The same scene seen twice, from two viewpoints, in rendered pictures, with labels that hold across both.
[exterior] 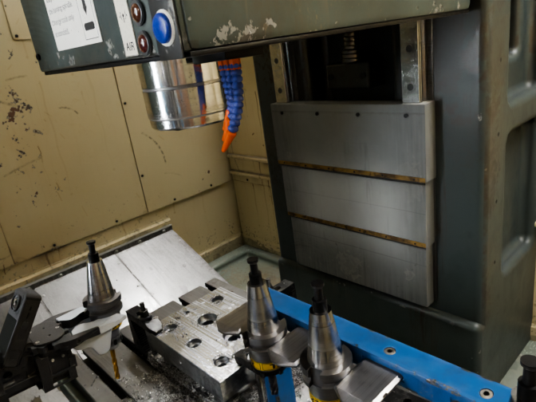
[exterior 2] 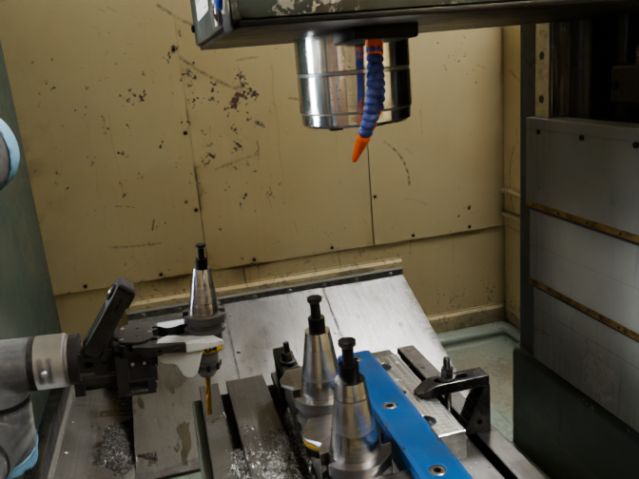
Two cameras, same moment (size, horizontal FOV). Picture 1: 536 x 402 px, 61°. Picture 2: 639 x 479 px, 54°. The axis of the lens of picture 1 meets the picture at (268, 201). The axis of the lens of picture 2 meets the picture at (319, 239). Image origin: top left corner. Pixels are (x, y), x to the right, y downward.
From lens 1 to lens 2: 0.26 m
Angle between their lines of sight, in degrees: 27
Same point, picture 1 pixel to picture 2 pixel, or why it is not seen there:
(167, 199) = (403, 233)
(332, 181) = (590, 243)
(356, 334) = (415, 436)
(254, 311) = (305, 365)
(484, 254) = not seen: outside the picture
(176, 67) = (327, 48)
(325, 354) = (342, 440)
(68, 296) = (255, 322)
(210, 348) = not seen: hidden behind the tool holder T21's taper
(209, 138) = (478, 162)
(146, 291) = not seen: hidden behind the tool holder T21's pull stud
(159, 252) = (375, 298)
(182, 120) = (327, 117)
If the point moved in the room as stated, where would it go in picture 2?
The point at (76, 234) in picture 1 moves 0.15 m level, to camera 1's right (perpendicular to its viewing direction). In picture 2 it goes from (280, 253) to (323, 256)
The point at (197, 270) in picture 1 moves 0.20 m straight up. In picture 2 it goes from (416, 335) to (413, 272)
